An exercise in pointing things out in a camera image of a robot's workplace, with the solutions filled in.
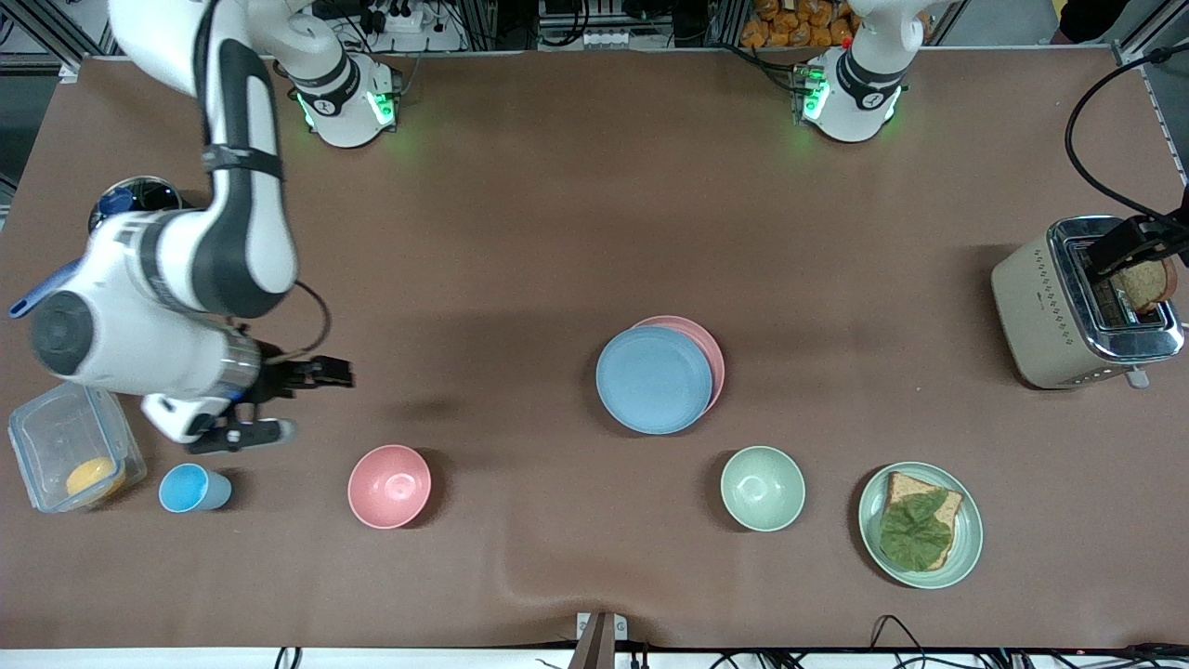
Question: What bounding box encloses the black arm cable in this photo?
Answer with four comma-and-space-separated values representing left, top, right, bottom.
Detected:
265, 282, 333, 365
1065, 42, 1176, 224

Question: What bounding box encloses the saucepan with blue handle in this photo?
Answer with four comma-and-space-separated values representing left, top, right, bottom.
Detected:
9, 175, 187, 319

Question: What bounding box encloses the blue plate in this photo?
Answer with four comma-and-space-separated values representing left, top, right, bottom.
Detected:
596, 325, 714, 436

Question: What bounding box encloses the orange bread rolls pile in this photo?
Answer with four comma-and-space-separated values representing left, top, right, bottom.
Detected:
740, 0, 860, 49

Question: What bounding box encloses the yellow round food piece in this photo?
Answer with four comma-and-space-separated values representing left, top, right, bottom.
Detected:
65, 457, 127, 503

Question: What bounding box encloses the green lettuce leaf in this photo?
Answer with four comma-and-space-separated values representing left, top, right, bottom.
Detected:
879, 491, 954, 571

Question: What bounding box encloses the toast slice under lettuce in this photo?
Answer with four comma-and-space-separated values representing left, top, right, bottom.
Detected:
881, 471, 964, 571

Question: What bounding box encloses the green plate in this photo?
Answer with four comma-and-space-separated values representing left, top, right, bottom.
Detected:
857, 462, 984, 590

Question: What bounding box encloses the pink plate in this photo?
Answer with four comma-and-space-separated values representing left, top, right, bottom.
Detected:
632, 316, 725, 414

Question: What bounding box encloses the brown bread slice in toaster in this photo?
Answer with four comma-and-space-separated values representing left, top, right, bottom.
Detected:
1110, 258, 1179, 315

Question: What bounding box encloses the white power strip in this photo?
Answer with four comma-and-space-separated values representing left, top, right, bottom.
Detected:
358, 5, 438, 33

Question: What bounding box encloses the green bowl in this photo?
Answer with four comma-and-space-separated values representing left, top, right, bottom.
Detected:
721, 446, 806, 532

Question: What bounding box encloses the clear container with blue rim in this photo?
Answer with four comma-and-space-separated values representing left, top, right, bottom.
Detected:
7, 381, 148, 515

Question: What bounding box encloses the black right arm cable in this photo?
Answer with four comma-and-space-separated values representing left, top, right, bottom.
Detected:
265, 282, 333, 365

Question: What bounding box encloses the blue cup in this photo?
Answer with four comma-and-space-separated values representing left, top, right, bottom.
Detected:
158, 463, 233, 514

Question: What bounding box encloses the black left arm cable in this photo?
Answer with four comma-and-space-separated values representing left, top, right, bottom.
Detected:
1065, 42, 1176, 224

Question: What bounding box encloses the pink bowl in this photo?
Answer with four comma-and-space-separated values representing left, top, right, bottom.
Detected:
347, 444, 433, 531

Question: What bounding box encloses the silver beige toaster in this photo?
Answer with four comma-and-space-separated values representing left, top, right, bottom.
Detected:
990, 216, 1187, 391

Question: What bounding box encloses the metal mount bracket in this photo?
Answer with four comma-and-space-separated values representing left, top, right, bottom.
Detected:
576, 611, 629, 669

